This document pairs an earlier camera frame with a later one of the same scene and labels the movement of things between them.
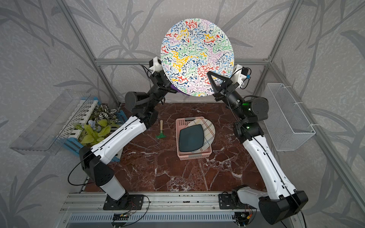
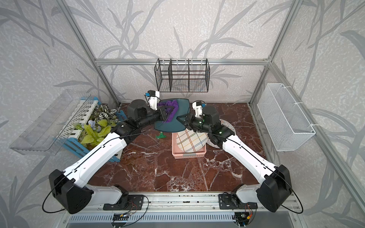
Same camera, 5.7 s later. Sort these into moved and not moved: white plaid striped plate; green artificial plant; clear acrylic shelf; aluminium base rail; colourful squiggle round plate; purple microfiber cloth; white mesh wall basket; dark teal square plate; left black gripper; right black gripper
Moved: colourful squiggle round plate; left black gripper; dark teal square plate; purple microfiber cloth; white plaid striped plate; right black gripper
Not moved: white mesh wall basket; green artificial plant; clear acrylic shelf; aluminium base rail
